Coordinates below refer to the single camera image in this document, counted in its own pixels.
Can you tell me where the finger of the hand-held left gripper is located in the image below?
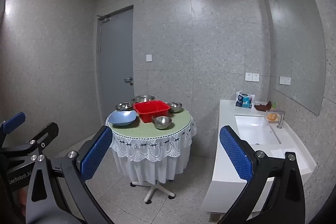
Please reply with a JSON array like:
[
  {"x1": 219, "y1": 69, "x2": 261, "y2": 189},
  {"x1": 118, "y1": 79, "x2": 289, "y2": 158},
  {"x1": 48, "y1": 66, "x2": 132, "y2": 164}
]
[
  {"x1": 0, "y1": 112, "x2": 26, "y2": 147},
  {"x1": 0, "y1": 122, "x2": 60, "y2": 159}
]

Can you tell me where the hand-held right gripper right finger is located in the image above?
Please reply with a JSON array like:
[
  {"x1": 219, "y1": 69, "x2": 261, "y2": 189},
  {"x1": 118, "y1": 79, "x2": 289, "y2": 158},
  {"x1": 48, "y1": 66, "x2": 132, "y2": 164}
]
[{"x1": 217, "y1": 125, "x2": 306, "y2": 224}]

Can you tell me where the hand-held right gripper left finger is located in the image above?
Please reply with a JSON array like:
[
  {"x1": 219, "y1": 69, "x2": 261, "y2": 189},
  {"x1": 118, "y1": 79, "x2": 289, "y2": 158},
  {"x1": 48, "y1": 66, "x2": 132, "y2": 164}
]
[{"x1": 25, "y1": 126, "x2": 114, "y2": 224}]

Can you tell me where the light blue plastic bowl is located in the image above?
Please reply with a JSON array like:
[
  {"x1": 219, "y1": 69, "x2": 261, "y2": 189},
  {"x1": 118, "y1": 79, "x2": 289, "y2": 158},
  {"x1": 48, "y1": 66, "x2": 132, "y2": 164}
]
[{"x1": 108, "y1": 110, "x2": 137, "y2": 127}]

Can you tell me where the red plastic basin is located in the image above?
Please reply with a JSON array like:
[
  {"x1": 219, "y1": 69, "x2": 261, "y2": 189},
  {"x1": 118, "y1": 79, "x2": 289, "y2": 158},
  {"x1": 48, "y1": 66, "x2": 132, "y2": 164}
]
[{"x1": 133, "y1": 100, "x2": 171, "y2": 123}]

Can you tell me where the large steel bowl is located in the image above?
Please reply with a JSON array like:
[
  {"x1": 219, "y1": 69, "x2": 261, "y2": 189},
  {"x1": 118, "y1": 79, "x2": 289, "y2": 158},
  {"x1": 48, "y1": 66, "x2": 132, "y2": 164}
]
[{"x1": 131, "y1": 95, "x2": 156, "y2": 104}]

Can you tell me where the person's left hand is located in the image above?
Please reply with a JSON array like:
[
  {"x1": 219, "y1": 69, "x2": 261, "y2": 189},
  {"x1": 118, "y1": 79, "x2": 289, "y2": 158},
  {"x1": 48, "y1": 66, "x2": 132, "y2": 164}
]
[{"x1": 18, "y1": 187, "x2": 27, "y2": 207}]

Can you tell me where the white sink counter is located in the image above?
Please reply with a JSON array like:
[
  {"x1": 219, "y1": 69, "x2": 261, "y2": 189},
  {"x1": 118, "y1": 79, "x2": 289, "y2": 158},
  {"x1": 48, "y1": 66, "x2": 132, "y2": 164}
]
[{"x1": 201, "y1": 99, "x2": 317, "y2": 214}]

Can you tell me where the white sink basin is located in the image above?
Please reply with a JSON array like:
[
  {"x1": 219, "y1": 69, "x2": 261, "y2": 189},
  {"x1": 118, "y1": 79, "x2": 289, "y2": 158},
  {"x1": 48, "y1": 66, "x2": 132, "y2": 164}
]
[{"x1": 234, "y1": 115, "x2": 281, "y2": 145}]

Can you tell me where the white paper sheet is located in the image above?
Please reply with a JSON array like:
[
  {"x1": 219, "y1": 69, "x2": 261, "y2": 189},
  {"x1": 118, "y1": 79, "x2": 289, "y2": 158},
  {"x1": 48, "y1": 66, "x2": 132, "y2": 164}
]
[{"x1": 270, "y1": 148, "x2": 285, "y2": 159}]

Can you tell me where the green round table mat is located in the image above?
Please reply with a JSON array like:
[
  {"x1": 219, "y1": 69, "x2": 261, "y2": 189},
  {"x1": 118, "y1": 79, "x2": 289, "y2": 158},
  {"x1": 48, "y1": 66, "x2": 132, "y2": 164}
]
[{"x1": 106, "y1": 106, "x2": 195, "y2": 139}]

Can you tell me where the blue tissue pack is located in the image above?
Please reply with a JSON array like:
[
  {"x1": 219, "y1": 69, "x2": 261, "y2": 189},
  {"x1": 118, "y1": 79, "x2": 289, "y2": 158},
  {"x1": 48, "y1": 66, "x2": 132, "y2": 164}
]
[{"x1": 235, "y1": 91, "x2": 256, "y2": 109}]

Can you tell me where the brown cloth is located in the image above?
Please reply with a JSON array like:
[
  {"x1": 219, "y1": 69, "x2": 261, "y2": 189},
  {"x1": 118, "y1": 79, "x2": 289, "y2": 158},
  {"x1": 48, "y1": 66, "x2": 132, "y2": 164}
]
[{"x1": 254, "y1": 101, "x2": 272, "y2": 111}]

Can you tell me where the steel faucet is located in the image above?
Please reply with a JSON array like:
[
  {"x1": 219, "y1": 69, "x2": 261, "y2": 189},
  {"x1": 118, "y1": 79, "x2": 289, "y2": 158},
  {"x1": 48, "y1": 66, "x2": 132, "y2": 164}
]
[{"x1": 267, "y1": 110, "x2": 286, "y2": 129}]

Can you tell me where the grey door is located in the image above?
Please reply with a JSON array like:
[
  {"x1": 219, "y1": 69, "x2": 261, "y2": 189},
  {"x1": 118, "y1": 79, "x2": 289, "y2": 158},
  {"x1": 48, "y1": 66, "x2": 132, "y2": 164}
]
[{"x1": 96, "y1": 5, "x2": 135, "y2": 130}]

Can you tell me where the wall mirror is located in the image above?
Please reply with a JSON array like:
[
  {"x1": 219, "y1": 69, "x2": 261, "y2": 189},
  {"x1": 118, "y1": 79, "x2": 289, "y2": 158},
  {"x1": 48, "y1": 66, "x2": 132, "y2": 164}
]
[{"x1": 266, "y1": 0, "x2": 327, "y2": 116}]

